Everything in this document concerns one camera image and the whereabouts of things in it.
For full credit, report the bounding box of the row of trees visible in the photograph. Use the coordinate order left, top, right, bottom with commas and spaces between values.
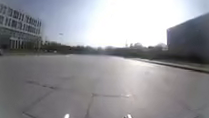
41, 38, 169, 60

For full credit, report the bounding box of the grey asphalt road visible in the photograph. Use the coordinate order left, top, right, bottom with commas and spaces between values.
0, 50, 209, 118

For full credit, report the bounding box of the kerb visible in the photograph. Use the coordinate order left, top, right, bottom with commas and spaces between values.
131, 57, 209, 76

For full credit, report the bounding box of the grass verge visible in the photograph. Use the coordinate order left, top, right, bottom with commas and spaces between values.
138, 56, 209, 74

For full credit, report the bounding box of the dark large building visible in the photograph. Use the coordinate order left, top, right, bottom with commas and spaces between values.
164, 7, 209, 63

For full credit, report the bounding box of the white multi-storey building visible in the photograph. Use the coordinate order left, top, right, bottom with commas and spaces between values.
0, 0, 44, 52

